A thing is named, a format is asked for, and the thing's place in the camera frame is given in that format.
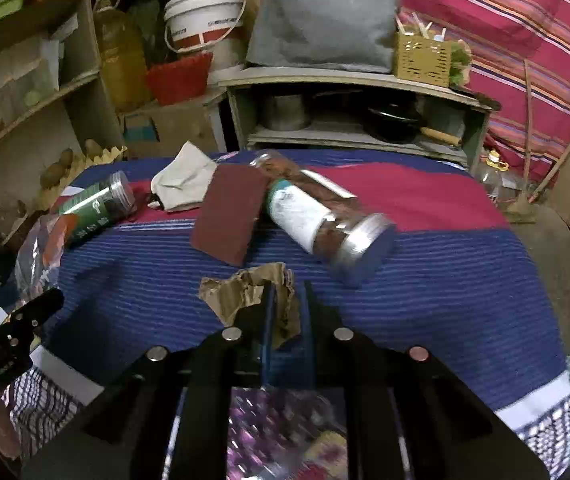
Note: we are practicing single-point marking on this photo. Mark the plastic oil bottle yellow cap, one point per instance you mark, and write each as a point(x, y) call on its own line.
point(495, 180)

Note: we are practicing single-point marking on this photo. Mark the red striped hanging cloth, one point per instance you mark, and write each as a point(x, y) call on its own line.
point(505, 35)

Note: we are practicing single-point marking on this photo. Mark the white plastic bucket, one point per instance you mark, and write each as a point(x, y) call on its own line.
point(202, 20)

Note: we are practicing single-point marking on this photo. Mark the yellow egg tray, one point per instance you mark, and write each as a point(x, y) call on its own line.
point(110, 155)

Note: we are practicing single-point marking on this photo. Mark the red plastic basket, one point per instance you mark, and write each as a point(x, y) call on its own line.
point(177, 80)

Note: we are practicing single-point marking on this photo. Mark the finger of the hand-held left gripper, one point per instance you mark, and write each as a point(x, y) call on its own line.
point(30, 312)

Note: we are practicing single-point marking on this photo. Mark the brown cardboard box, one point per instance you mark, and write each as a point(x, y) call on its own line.
point(180, 127)

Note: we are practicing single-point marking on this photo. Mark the potato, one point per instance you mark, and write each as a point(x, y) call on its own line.
point(56, 167)
point(93, 148)

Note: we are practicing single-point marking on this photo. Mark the clear snack packet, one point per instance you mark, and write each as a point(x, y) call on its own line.
point(40, 255)

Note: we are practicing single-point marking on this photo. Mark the wooden shelf rack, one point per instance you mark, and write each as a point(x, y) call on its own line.
point(25, 105)

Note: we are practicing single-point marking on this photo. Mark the person's left hand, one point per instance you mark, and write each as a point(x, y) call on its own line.
point(2, 430)

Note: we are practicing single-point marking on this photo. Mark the striped blue red blanket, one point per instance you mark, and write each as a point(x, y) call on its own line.
point(415, 300)

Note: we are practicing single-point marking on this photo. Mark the clear jar silver lid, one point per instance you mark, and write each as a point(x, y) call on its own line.
point(305, 210)

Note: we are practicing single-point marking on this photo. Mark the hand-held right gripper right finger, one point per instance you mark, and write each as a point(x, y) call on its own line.
point(308, 320)

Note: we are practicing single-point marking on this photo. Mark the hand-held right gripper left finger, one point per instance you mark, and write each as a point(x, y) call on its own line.
point(268, 320)

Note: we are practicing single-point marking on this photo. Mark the yellow oil jug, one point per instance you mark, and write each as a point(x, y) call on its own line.
point(120, 55)

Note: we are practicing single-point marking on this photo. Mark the wooden stick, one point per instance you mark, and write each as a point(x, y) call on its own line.
point(560, 165)

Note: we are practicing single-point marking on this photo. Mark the grey low shelf unit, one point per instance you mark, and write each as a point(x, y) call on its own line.
point(345, 80)

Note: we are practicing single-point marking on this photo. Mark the yellow chopstick holder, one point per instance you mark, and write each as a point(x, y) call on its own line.
point(422, 62)

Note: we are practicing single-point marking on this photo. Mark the grey fabric cushion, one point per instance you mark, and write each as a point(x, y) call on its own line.
point(325, 20)

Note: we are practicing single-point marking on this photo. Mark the crumpled white cloth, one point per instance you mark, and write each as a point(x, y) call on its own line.
point(185, 175)

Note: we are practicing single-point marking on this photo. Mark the green label jar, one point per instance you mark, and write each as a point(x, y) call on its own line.
point(90, 215)

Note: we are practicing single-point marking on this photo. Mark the steel pot in shelf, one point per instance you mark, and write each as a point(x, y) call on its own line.
point(285, 112)

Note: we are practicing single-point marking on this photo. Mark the torn brown cardboard piece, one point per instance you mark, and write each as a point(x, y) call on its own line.
point(230, 295)

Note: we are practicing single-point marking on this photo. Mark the straw broom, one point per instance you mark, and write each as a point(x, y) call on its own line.
point(522, 210)

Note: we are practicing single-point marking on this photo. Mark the leafy green vegetables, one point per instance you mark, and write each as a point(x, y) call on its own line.
point(460, 62)

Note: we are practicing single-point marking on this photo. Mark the purple foil packet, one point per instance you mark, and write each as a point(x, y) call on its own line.
point(275, 425)

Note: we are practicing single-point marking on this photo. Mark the maroon scouring pad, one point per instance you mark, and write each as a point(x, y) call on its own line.
point(227, 215)

